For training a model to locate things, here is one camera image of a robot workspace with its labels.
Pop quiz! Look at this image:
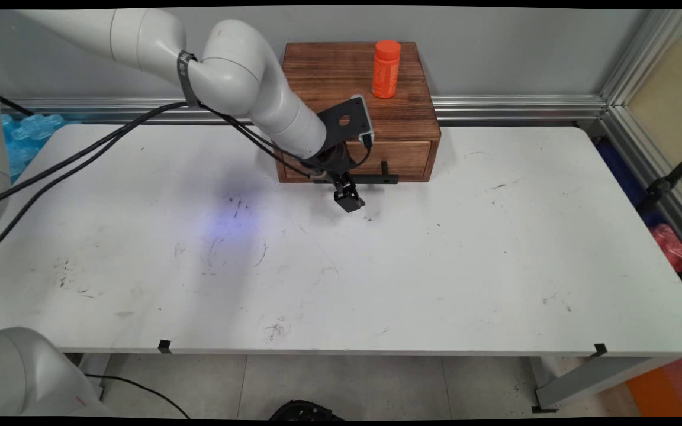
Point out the black floor cable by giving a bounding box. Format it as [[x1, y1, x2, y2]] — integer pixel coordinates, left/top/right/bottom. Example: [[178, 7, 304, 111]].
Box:
[[85, 374, 191, 419]]

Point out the dark blue box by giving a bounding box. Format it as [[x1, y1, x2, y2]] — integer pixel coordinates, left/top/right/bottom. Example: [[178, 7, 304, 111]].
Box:
[[596, 139, 664, 228]]

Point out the orange plastic bottle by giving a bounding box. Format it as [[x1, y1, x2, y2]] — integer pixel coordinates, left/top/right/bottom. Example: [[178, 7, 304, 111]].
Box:
[[372, 40, 402, 99]]

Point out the grey table leg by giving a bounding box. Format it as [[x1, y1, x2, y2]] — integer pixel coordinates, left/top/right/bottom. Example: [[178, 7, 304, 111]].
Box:
[[63, 353, 111, 403], [530, 355, 682, 414]]

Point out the black cable strap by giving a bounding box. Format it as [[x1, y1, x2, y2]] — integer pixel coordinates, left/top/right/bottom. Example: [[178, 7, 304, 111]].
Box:
[[177, 50, 201, 108]]

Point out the blue bubble wrap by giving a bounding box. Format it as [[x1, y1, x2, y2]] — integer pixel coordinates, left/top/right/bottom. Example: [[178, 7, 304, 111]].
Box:
[[1, 112, 66, 184]]

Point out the black round floor object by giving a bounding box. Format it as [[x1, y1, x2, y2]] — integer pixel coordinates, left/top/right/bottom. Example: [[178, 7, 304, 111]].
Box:
[[269, 400, 345, 421]]

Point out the red plastic bag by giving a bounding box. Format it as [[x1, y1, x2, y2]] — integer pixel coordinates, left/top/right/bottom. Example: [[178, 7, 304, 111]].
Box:
[[649, 224, 682, 311]]

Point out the orange box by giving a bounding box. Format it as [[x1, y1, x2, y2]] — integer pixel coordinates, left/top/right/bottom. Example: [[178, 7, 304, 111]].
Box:
[[625, 357, 682, 417]]

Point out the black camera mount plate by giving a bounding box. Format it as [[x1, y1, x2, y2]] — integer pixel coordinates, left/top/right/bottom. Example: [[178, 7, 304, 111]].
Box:
[[316, 96, 371, 159]]

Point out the wooden drawer with black handle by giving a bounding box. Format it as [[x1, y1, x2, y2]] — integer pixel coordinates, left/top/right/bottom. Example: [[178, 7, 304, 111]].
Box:
[[282, 141, 432, 185]]

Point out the short black camera cable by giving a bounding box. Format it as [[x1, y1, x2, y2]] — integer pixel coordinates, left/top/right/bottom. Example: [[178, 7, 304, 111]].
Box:
[[341, 135, 375, 172]]

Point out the black tripod leg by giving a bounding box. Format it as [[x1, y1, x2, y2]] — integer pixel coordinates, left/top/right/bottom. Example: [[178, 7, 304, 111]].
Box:
[[637, 142, 682, 215]]

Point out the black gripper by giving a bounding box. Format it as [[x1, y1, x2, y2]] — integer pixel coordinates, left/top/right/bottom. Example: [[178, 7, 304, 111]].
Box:
[[300, 142, 367, 214]]

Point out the aluminium frame post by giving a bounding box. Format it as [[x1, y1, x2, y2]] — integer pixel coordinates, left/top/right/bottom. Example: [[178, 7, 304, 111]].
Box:
[[599, 9, 682, 108]]

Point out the thin black background cable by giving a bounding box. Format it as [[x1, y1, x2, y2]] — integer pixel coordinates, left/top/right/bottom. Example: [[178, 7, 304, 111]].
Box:
[[0, 96, 35, 117]]

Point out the brown wooden cabinet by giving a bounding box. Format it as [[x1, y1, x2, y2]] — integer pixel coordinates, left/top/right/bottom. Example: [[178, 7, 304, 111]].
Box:
[[275, 41, 441, 183]]

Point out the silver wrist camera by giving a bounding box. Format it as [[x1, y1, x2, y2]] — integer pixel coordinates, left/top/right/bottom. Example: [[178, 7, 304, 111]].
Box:
[[350, 93, 376, 149]]

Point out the aluminium frame rail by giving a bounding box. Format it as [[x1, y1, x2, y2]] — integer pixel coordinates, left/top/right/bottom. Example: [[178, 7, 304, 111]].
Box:
[[1, 95, 608, 126], [596, 105, 682, 264]]

